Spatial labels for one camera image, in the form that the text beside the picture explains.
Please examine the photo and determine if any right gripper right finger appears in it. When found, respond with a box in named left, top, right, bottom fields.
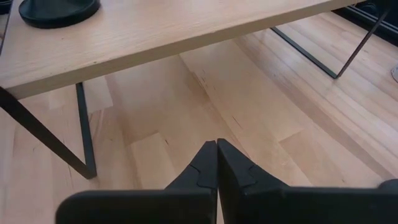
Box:
left=217, top=138, right=398, bottom=224

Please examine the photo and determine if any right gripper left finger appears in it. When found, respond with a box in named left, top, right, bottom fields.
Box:
left=55, top=140, right=218, bottom=224

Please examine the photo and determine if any black candlestick holder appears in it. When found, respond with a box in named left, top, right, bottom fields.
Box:
left=18, top=0, right=101, bottom=29

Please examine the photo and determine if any wooden shelf with black frame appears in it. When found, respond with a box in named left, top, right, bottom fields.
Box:
left=0, top=0, right=390, bottom=180

